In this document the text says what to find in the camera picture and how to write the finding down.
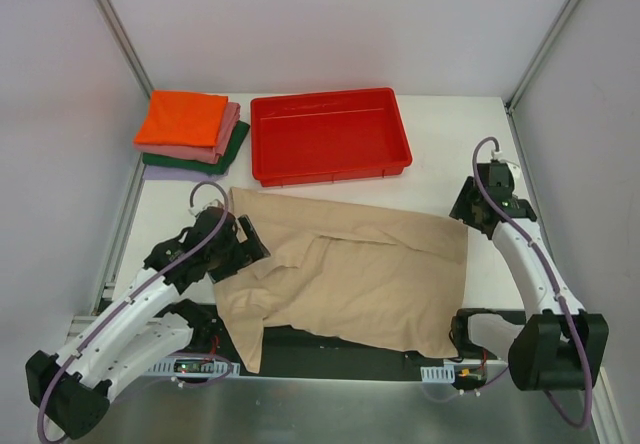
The left white cable duct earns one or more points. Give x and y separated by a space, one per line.
193 368

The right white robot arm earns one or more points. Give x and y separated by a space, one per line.
558 345

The right white cable duct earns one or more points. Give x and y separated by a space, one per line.
444 374

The folded orange t shirt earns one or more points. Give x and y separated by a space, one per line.
180 118

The folded green t shirt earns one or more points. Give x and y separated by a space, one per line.
237 138

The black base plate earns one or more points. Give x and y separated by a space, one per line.
291 353

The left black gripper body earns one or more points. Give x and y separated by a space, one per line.
240 252

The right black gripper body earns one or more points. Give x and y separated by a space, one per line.
463 206

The aluminium frame post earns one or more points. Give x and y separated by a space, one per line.
562 18
123 41

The red plastic tray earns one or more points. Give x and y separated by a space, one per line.
327 137

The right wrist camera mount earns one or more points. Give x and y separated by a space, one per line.
498 177

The folded pink t shirt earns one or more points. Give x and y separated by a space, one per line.
209 155

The folded lavender t shirt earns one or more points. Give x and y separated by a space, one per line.
154 173

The left aluminium frame post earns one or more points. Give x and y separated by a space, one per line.
123 41

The beige t shirt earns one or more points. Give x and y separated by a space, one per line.
379 277

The right aluminium frame post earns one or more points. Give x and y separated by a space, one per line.
562 18

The white cable duct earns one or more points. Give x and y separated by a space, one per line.
193 368
444 374

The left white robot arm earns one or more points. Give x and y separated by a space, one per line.
74 387

